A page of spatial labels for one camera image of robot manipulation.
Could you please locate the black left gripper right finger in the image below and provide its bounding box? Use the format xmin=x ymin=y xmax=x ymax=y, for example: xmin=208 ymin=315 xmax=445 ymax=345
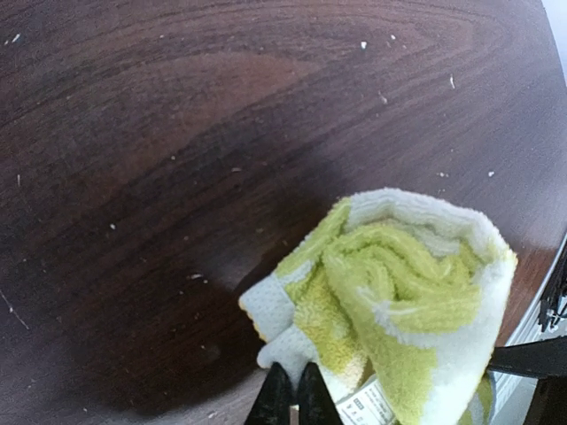
xmin=297 ymin=362 xmax=342 ymax=425

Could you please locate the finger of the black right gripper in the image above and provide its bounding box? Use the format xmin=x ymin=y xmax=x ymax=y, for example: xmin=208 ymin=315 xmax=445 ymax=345
xmin=488 ymin=336 xmax=566 ymax=424

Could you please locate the green patterned white towel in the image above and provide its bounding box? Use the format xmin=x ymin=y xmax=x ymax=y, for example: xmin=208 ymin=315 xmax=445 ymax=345
xmin=239 ymin=189 xmax=517 ymax=424

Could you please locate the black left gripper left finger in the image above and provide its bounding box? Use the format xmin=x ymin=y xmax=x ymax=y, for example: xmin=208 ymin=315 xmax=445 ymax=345
xmin=244 ymin=362 xmax=294 ymax=425

